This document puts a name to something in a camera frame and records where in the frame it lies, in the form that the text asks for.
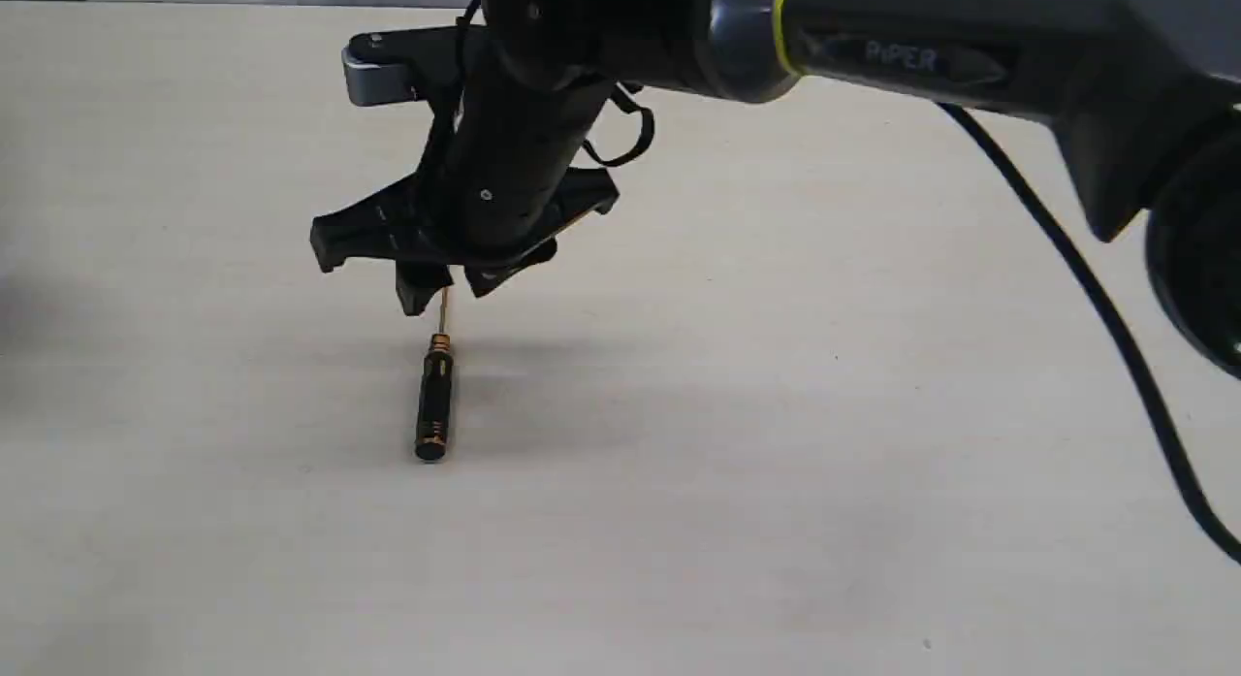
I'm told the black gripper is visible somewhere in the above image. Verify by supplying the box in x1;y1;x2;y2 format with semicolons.
309;169;621;318

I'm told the black gold precision screwdriver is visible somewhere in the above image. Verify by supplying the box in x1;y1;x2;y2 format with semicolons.
413;287;454;464

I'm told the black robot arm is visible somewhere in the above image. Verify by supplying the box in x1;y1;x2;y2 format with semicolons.
310;0;1239;375

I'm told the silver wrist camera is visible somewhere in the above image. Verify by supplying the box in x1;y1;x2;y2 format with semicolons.
340;27;457;109

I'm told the black cable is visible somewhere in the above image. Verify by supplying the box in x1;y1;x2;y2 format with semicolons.
936;102;1241;566

